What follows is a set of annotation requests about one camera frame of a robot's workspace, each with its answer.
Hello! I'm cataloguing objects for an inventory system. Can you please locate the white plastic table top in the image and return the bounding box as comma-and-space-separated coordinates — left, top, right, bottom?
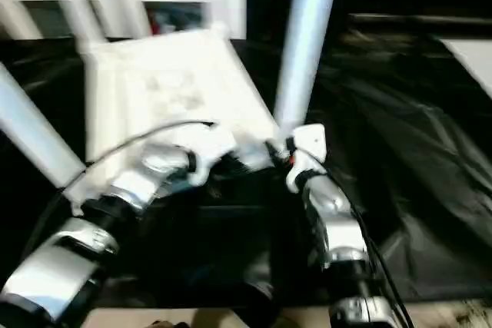
70, 23, 282, 214

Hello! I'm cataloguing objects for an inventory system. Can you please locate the black mat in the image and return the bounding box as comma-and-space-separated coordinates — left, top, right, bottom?
0, 35, 492, 310

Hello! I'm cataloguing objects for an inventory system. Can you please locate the white flat board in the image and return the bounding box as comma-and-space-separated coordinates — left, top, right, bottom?
437, 37, 492, 95

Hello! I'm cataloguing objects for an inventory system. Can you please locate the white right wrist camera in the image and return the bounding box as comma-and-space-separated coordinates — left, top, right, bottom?
285, 123, 328, 194

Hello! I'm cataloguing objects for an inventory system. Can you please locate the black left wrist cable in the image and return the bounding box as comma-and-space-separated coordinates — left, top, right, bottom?
22, 119, 217, 268

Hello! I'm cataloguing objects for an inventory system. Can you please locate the black rail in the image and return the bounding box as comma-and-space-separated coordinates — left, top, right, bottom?
347, 12, 492, 26

